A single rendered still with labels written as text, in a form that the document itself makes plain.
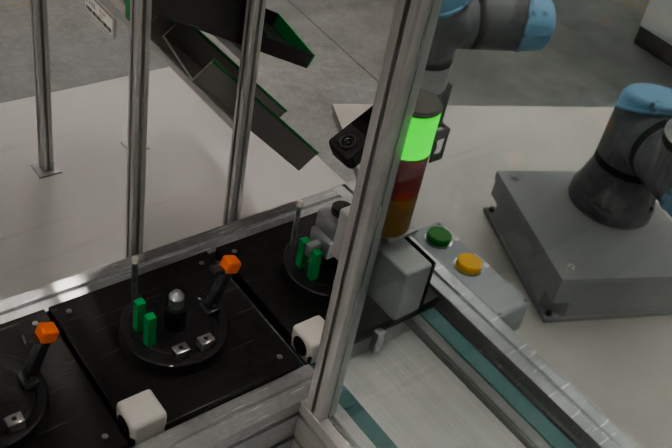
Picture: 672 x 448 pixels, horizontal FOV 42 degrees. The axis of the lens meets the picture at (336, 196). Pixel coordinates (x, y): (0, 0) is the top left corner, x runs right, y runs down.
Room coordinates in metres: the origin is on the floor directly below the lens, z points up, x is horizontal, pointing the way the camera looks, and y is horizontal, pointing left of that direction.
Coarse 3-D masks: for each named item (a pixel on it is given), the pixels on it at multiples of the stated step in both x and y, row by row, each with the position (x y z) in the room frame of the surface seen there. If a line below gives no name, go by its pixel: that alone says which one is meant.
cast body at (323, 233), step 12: (336, 204) 0.96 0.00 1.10; (348, 204) 0.96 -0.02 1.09; (324, 216) 0.94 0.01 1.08; (336, 216) 0.94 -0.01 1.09; (312, 228) 0.95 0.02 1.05; (324, 228) 0.94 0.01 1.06; (336, 228) 0.92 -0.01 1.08; (312, 240) 0.94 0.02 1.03; (324, 240) 0.93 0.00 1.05; (324, 252) 0.92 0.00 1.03
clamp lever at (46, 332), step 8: (40, 328) 0.66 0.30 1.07; (48, 328) 0.66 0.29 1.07; (56, 328) 0.66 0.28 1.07; (24, 336) 0.64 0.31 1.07; (32, 336) 0.65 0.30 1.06; (40, 336) 0.65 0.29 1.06; (48, 336) 0.65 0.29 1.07; (56, 336) 0.66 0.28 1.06; (32, 344) 0.64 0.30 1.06; (40, 344) 0.65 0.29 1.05; (48, 344) 0.65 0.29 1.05; (32, 352) 0.65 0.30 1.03; (40, 352) 0.65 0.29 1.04; (32, 360) 0.64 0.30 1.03; (40, 360) 0.65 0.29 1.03; (24, 368) 0.64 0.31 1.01; (32, 368) 0.64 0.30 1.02; (24, 376) 0.64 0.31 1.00; (32, 376) 0.64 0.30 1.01
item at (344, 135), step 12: (372, 108) 1.00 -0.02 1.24; (360, 120) 0.98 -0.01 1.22; (348, 132) 0.96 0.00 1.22; (360, 132) 0.96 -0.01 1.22; (336, 144) 0.94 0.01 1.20; (348, 144) 0.94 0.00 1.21; (360, 144) 0.94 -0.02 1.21; (336, 156) 0.94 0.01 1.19; (348, 156) 0.93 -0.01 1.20; (360, 156) 0.94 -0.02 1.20
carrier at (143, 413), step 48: (144, 288) 0.85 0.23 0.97; (192, 288) 0.87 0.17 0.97; (96, 336) 0.75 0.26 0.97; (144, 336) 0.73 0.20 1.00; (192, 336) 0.76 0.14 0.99; (240, 336) 0.80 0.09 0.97; (96, 384) 0.68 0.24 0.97; (144, 384) 0.69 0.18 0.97; (192, 384) 0.70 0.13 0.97; (240, 384) 0.72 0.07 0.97; (144, 432) 0.62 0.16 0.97
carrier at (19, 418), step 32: (32, 320) 0.75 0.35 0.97; (0, 352) 0.69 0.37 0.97; (64, 352) 0.71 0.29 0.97; (0, 384) 0.63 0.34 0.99; (32, 384) 0.63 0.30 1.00; (64, 384) 0.66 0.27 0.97; (0, 416) 0.59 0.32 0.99; (32, 416) 0.60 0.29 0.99; (64, 416) 0.62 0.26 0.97; (96, 416) 0.63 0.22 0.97
